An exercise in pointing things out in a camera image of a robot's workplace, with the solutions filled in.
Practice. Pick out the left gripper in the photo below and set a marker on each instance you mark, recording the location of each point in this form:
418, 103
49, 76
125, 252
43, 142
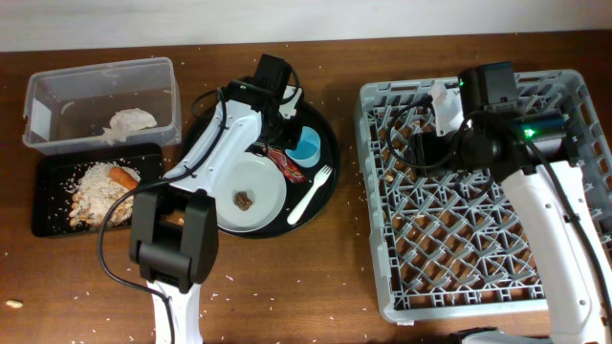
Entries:
292, 139

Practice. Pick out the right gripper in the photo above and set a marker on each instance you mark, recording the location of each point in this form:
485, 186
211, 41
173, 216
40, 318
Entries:
426, 149

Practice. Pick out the light blue cup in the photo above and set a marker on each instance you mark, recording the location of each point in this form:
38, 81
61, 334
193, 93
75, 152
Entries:
307, 152

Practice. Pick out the white tissue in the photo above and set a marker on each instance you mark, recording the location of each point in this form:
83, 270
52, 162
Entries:
125, 122

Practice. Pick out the orange carrot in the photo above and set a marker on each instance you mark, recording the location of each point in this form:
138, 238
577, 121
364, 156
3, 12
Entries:
122, 177

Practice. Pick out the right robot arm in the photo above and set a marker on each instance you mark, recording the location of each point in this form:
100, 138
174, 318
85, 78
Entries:
540, 176

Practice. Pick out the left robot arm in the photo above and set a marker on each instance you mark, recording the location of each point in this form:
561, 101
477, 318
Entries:
174, 237

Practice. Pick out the grey dishwasher rack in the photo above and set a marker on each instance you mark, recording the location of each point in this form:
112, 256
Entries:
441, 248

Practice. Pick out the red snack wrapper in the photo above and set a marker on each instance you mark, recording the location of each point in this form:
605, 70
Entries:
285, 165

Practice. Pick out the white plate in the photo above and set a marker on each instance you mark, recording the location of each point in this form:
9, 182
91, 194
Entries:
265, 185

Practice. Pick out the white plastic fork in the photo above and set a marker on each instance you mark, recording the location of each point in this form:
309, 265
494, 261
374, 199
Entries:
319, 180

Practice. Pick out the brown food scrap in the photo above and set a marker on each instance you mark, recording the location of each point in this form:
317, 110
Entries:
242, 200

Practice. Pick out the clear plastic bin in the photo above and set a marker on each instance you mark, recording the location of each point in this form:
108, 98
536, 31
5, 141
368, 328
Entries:
66, 110

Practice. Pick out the rice and nutshell pile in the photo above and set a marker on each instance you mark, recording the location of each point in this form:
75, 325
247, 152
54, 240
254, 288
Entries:
94, 194

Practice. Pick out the black rectangular tray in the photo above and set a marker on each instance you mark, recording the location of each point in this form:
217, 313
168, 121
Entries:
57, 180

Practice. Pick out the peanut on table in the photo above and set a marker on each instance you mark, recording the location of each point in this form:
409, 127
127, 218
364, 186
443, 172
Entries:
14, 304

